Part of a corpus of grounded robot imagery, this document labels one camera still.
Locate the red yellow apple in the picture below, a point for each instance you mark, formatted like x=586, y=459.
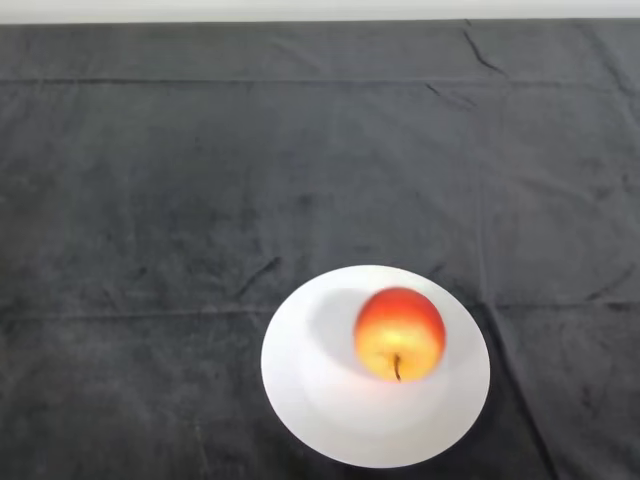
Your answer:
x=400, y=335

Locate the white round plate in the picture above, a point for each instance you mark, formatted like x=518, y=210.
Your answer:
x=320, y=380

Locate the black table cloth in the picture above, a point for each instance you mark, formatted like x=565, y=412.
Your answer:
x=300, y=175

